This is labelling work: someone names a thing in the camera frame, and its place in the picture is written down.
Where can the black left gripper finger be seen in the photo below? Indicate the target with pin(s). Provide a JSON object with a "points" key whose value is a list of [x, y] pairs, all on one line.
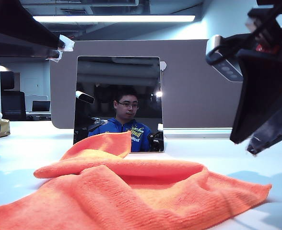
{"points": [[18, 21], [18, 50]]}

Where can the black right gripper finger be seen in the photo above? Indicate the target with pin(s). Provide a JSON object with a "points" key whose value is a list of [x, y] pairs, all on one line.
{"points": [[273, 136]]}

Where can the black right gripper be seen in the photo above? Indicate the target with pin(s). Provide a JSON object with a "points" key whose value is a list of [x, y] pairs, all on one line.
{"points": [[275, 28]]}

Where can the orange microfiber cloth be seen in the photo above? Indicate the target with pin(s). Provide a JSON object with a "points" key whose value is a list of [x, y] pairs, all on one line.
{"points": [[112, 198]]}

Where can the rectangular standing mirror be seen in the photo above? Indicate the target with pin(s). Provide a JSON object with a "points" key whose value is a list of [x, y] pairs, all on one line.
{"points": [[118, 72]]}

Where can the black office chair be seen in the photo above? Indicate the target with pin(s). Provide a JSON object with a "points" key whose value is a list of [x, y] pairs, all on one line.
{"points": [[13, 105]]}

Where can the dark background laptop screen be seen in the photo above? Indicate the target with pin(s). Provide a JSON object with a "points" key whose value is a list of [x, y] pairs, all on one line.
{"points": [[41, 106]]}

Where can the small yellow box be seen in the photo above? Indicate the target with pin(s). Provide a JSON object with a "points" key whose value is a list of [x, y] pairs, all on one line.
{"points": [[3, 127]]}

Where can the grey desk partition panel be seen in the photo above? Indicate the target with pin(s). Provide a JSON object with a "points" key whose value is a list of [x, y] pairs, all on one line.
{"points": [[186, 83]]}

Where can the long ceiling light strip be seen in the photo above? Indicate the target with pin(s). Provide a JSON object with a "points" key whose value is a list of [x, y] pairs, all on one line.
{"points": [[112, 19]]}

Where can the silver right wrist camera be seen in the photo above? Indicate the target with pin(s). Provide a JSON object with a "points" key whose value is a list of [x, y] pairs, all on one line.
{"points": [[223, 64]]}

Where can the white partition base rail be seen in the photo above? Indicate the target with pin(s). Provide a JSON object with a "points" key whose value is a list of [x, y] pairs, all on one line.
{"points": [[198, 130]]}

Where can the white adhesive wall hook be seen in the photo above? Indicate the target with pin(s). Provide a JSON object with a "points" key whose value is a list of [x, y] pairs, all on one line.
{"points": [[163, 65]]}

